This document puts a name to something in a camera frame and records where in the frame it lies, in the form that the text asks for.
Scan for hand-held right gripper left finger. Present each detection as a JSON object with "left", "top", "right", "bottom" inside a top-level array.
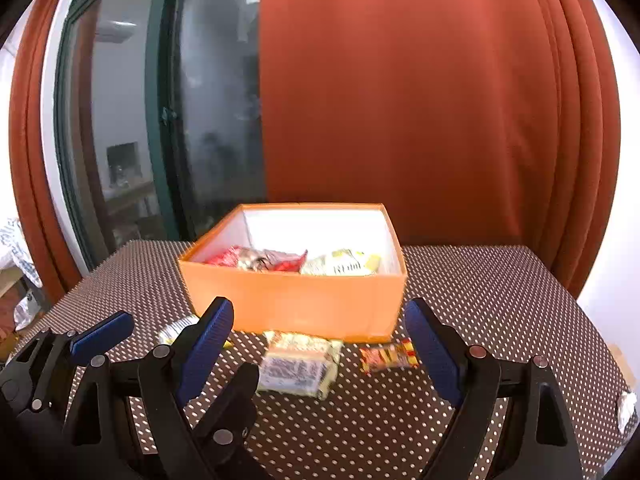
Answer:
[{"left": 62, "top": 297, "right": 236, "bottom": 480}]

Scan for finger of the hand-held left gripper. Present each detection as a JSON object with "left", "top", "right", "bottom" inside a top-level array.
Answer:
[
  {"left": 192, "top": 361, "right": 272, "bottom": 480},
  {"left": 0, "top": 310, "right": 135, "bottom": 414}
]

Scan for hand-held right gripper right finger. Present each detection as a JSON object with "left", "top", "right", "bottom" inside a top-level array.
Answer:
[{"left": 404, "top": 297, "right": 583, "bottom": 480}]

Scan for orange cardboard box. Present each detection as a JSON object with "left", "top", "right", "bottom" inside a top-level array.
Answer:
[{"left": 177, "top": 203, "right": 407, "bottom": 343}]

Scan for red label clear snack packet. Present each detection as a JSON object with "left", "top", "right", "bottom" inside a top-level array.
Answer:
[{"left": 204, "top": 245, "right": 308, "bottom": 273}]

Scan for cream printed snack packet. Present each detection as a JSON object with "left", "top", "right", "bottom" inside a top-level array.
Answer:
[{"left": 300, "top": 248, "right": 382, "bottom": 277}]

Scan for silver yellow snack packet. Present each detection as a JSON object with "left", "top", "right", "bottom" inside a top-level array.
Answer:
[{"left": 159, "top": 314, "right": 235, "bottom": 350}]

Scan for small red yellow snack packet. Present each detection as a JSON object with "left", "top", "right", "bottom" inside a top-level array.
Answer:
[{"left": 360, "top": 338, "right": 420, "bottom": 375}]

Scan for clear plastic bag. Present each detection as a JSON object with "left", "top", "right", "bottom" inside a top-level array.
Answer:
[{"left": 14, "top": 292, "right": 43, "bottom": 331}]

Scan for brown polka dot tablecloth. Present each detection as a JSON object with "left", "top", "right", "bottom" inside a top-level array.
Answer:
[{"left": 15, "top": 240, "right": 638, "bottom": 480}]

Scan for pale yellow snack packet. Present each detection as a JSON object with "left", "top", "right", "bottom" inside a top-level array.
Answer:
[{"left": 256, "top": 331, "right": 344, "bottom": 401}]

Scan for white patterned cloth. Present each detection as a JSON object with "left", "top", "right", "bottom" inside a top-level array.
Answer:
[{"left": 0, "top": 217, "right": 43, "bottom": 288}]

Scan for narrow rust orange curtain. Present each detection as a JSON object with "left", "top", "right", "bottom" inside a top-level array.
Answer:
[{"left": 9, "top": 0, "right": 86, "bottom": 301}]

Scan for white crumpled paper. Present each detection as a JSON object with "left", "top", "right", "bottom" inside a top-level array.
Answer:
[{"left": 617, "top": 391, "right": 638, "bottom": 435}]

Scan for wide rust orange curtain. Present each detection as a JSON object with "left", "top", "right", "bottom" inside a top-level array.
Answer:
[{"left": 260, "top": 0, "right": 621, "bottom": 298}]

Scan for dark green window frame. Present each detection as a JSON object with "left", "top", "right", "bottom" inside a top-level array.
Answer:
[{"left": 52, "top": 0, "right": 266, "bottom": 273}]

